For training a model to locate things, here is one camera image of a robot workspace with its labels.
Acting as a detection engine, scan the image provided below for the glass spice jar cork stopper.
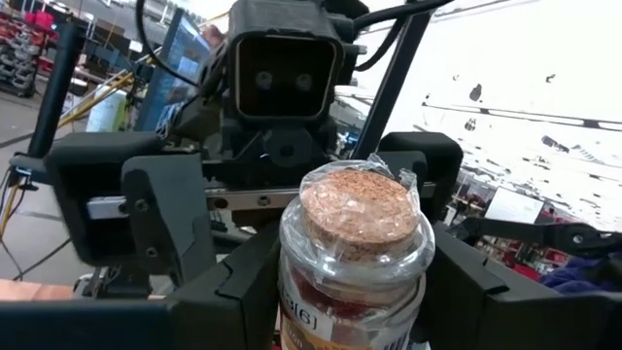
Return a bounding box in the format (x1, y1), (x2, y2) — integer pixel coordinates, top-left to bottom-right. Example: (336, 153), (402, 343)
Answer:
(277, 154), (437, 350)

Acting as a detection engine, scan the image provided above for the white sign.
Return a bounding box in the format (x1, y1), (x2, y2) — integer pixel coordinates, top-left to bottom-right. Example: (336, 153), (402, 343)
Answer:
(483, 186), (546, 226)

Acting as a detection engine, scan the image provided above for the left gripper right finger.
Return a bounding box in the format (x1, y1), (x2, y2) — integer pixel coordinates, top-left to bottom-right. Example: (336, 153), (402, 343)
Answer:
(422, 227), (622, 350)

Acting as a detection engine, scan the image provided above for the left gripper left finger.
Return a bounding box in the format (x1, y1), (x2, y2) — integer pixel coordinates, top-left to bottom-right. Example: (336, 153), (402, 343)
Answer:
(0, 222), (282, 350)

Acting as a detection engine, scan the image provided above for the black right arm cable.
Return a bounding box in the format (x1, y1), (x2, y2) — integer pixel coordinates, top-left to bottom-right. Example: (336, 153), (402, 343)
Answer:
(353, 0), (456, 73)

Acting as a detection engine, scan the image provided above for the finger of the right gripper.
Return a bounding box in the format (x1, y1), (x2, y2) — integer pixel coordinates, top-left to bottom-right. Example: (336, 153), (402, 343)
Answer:
(46, 131), (218, 288)
(378, 131), (464, 223)

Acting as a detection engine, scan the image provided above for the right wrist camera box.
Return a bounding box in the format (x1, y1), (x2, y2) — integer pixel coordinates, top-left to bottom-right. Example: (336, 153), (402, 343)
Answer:
(226, 0), (347, 123)

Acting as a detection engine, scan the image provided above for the thin black cable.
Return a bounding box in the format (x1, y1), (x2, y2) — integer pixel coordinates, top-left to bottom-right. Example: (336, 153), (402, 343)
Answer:
(134, 0), (200, 88)

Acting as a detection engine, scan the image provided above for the white plastic container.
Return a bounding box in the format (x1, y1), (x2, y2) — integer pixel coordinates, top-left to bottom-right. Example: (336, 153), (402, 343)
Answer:
(86, 85), (129, 134)

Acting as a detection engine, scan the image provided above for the red parts shelf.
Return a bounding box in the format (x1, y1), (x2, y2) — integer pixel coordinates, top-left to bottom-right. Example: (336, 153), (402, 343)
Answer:
(0, 8), (60, 98)

